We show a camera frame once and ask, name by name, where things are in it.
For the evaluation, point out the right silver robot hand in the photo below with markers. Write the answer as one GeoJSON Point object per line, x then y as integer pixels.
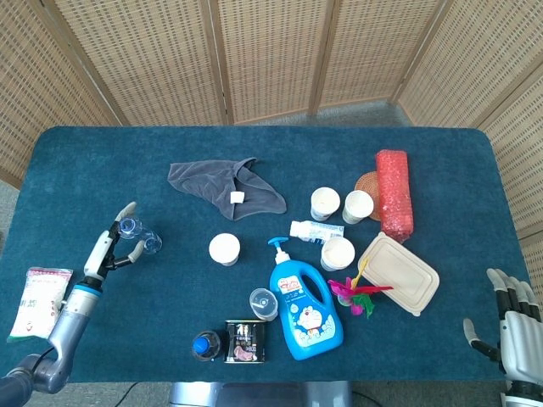
{"type": "Point", "coordinates": [522, 339]}

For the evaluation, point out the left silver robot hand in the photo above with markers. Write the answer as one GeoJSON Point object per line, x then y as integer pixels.
{"type": "Point", "coordinates": [96, 258]}

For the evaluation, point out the clear plastic bottle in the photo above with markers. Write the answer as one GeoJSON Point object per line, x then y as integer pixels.
{"type": "Point", "coordinates": [146, 237]}

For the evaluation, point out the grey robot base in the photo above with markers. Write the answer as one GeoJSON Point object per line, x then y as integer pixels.
{"type": "Point", "coordinates": [259, 394]}

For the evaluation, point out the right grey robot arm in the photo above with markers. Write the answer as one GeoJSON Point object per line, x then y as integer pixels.
{"type": "Point", "coordinates": [524, 394]}

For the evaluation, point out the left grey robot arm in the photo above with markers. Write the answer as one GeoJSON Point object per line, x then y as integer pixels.
{"type": "Point", "coordinates": [70, 322]}

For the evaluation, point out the white paper cup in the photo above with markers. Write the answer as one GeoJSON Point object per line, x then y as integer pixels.
{"type": "Point", "coordinates": [224, 248]}

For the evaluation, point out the paper cup green print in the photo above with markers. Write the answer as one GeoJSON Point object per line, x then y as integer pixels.
{"type": "Point", "coordinates": [357, 205]}

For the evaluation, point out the paper cup dark blue flower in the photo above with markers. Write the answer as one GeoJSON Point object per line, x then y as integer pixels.
{"type": "Point", "coordinates": [325, 202]}

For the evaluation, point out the white snack packet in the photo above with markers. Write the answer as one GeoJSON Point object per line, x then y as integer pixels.
{"type": "Point", "coordinates": [38, 301]}

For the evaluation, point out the blue carpet table mat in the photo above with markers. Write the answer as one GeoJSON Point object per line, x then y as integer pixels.
{"type": "Point", "coordinates": [169, 297]}

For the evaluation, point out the grey cloth with white tag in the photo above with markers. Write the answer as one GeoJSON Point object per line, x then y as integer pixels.
{"type": "Point", "coordinates": [208, 182]}

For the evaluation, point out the beige lidded lunch box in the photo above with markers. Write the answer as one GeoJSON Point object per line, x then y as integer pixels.
{"type": "Point", "coordinates": [399, 275]}

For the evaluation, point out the cola bottle with blue cap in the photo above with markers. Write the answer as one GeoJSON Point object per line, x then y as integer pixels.
{"type": "Point", "coordinates": [205, 345]}

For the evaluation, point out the black luncheon meat can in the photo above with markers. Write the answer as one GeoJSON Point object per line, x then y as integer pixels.
{"type": "Point", "coordinates": [245, 341]}

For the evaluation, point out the colourful feather shuttlecock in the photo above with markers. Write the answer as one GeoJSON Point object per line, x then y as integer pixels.
{"type": "Point", "coordinates": [356, 297]}

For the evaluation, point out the beige bottle with clear cap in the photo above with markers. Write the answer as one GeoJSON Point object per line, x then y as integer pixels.
{"type": "Point", "coordinates": [264, 303]}

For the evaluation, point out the red bubble wrap roll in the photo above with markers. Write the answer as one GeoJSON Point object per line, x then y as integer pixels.
{"type": "Point", "coordinates": [394, 195]}

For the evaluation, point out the stack of paper cups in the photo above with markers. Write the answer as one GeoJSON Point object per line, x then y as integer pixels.
{"type": "Point", "coordinates": [337, 253]}

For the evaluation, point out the blue Doraemon detergent bottle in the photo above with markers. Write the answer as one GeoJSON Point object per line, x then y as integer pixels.
{"type": "Point", "coordinates": [309, 326]}

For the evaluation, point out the round woven coaster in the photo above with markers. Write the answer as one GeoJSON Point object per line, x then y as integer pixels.
{"type": "Point", "coordinates": [367, 184]}

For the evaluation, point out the small white plastic bottle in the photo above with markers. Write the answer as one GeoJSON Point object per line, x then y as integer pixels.
{"type": "Point", "coordinates": [318, 231]}

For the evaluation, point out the bamboo folding screen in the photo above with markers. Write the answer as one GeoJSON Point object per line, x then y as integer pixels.
{"type": "Point", "coordinates": [271, 55]}

